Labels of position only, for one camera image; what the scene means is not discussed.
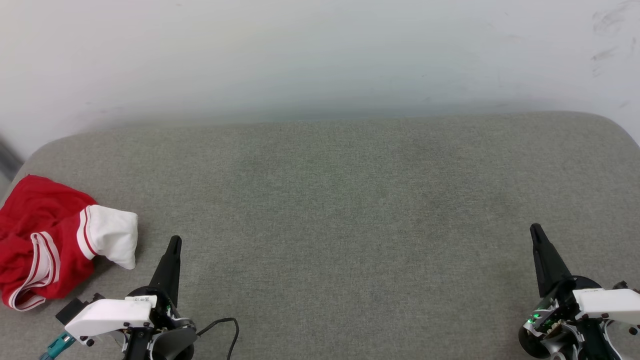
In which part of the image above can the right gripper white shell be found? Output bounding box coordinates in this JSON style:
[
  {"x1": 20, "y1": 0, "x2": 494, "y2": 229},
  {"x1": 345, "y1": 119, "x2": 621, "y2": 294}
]
[{"x1": 518, "y1": 223, "x2": 640, "y2": 360}]

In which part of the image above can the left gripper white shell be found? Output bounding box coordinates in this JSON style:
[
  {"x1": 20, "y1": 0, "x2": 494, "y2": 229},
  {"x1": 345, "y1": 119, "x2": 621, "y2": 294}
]
[{"x1": 65, "y1": 236, "x2": 198, "y2": 360}]

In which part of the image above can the red and white basketball jersey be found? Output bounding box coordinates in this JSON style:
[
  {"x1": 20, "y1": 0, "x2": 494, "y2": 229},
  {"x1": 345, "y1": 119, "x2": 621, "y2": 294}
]
[{"x1": 0, "y1": 174, "x2": 139, "y2": 312}]

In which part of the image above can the grey fabric sofa seat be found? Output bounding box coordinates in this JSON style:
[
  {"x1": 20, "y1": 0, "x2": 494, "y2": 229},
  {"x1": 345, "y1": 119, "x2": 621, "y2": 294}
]
[{"x1": 0, "y1": 111, "x2": 640, "y2": 360}]

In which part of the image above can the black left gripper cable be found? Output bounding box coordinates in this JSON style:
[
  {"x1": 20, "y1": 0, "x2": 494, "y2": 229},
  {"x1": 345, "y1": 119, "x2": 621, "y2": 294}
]
[{"x1": 196, "y1": 317, "x2": 240, "y2": 360}]

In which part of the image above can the teal left camera connector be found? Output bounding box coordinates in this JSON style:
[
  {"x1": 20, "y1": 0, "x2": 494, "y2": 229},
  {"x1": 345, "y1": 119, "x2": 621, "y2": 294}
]
[{"x1": 40, "y1": 332, "x2": 76, "y2": 360}]

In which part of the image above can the grey metal wall rail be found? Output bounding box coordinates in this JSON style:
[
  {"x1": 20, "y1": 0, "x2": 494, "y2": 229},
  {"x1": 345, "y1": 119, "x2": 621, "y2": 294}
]
[{"x1": 0, "y1": 136, "x2": 25, "y2": 182}]

